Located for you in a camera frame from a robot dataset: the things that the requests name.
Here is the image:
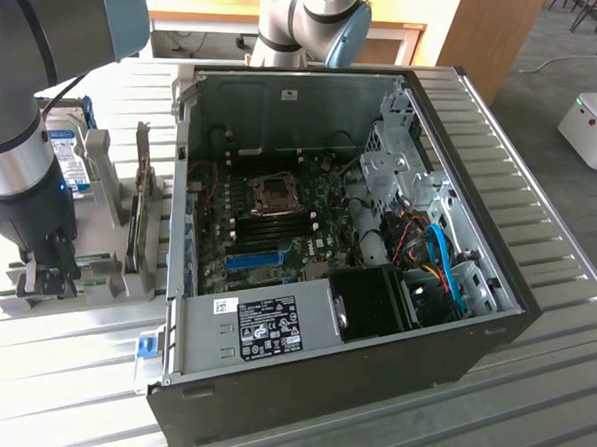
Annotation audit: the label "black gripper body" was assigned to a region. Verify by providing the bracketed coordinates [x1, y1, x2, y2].
[0, 168, 82, 269]

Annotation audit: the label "CPU socket with metal frame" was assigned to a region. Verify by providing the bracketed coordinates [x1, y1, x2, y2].
[247, 172, 306, 221]

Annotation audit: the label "hard disk with blue label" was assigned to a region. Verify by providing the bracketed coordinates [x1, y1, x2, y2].
[37, 95, 99, 205]

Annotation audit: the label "black open PC case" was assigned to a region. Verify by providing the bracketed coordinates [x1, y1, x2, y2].
[142, 50, 556, 447]

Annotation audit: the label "wooden desk with white frame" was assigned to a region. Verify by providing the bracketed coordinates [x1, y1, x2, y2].
[136, 0, 429, 74]

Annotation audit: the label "blue case latch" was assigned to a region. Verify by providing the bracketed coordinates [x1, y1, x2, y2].
[134, 326, 168, 364]

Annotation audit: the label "green RAM stick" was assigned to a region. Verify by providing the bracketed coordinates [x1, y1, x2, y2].
[0, 267, 112, 304]
[74, 252, 118, 270]

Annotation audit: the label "black fan shroud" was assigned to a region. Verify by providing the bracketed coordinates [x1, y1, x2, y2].
[323, 261, 411, 346]

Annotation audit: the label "thin red motherboard wire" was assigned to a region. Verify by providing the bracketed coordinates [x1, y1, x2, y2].
[185, 158, 221, 215]

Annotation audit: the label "yellow and black wire bundle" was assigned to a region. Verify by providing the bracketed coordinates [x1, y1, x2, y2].
[390, 237, 447, 282]

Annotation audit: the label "green motherboard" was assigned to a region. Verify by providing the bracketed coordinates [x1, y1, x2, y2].
[181, 146, 369, 306]

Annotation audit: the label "blue flat wire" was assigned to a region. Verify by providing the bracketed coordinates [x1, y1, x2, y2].
[422, 221, 476, 315]

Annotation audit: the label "graphics card with metal bracket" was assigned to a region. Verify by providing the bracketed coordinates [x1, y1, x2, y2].
[123, 120, 161, 278]

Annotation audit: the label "blue expansion slot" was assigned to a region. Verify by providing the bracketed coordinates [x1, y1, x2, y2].
[224, 246, 286, 276]

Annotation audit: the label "black RAM slot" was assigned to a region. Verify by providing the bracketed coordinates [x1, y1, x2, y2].
[231, 218, 320, 244]
[231, 205, 316, 231]
[231, 224, 321, 250]
[231, 212, 318, 237]

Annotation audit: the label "brown wooden cabinet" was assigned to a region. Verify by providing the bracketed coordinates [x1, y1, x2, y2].
[433, 0, 550, 110]

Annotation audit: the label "white floor cable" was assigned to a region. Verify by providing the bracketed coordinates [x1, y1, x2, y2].
[518, 48, 597, 80]

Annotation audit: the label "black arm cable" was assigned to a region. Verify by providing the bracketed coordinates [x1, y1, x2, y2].
[32, 68, 89, 121]

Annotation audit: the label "silver metal disk bay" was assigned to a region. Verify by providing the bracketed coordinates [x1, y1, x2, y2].
[349, 76, 513, 318]

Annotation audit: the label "grey power supply with label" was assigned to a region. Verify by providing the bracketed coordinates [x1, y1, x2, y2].
[176, 270, 351, 383]

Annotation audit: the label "grey parts rack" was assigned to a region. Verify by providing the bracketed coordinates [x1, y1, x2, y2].
[0, 122, 178, 328]

